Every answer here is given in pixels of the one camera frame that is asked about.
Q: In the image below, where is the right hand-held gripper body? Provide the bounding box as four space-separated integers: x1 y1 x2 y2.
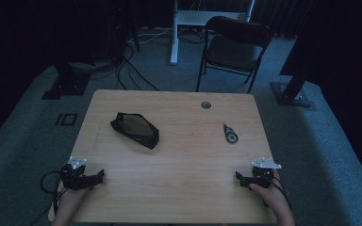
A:
250 157 283 189

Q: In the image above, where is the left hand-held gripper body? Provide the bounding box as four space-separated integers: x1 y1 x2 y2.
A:
58 156 91 191

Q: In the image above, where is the person's left hand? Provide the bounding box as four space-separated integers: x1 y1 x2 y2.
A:
56 186 92 220

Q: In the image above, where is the person's right hand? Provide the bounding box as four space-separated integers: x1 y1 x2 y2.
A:
249 169 294 218

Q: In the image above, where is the green correction tape dispenser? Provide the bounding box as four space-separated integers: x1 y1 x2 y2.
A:
222 122 239 145

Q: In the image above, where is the black floor socket cover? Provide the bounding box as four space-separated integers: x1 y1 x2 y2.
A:
55 112 79 127

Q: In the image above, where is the black mesh pencil case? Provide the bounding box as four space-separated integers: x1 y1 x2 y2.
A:
109 111 160 151

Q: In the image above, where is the black folding chair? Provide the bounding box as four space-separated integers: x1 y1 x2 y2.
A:
195 15 274 95

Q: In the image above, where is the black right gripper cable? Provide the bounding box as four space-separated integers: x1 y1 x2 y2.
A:
258 170 292 211

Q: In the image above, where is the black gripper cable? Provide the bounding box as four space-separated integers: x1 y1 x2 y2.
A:
258 170 292 211
40 170 68 217

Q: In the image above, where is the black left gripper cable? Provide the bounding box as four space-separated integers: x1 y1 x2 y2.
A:
40 170 68 217

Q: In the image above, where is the black stand with base plate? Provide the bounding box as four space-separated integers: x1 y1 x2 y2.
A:
270 70 314 108
41 60 92 101

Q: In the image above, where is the black floor cable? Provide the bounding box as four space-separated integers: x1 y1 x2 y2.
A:
115 46 160 92

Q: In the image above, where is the white floor cable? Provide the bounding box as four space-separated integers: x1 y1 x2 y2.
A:
127 27 174 45

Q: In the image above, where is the white desk frame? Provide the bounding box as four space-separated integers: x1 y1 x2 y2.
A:
170 0 256 66

